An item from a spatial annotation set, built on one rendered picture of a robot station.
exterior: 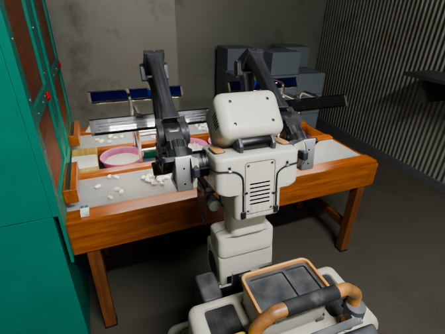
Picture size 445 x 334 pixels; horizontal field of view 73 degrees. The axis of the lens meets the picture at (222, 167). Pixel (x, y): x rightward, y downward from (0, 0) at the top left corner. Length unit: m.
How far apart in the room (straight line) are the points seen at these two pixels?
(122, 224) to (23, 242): 0.39
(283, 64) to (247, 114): 2.84
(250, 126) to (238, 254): 0.49
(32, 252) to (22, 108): 0.62
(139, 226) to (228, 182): 0.76
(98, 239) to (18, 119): 0.64
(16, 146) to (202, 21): 3.28
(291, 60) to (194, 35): 1.28
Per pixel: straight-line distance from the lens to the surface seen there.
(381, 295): 2.33
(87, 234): 1.54
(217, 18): 4.28
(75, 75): 3.43
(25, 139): 1.28
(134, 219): 1.51
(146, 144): 2.15
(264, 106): 0.94
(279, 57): 3.68
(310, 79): 3.99
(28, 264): 1.59
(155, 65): 1.20
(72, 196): 1.56
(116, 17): 3.36
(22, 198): 1.39
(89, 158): 2.00
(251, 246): 1.16
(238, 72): 1.40
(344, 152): 2.24
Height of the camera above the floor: 1.62
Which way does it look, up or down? 28 degrees down
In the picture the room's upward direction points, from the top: 1 degrees clockwise
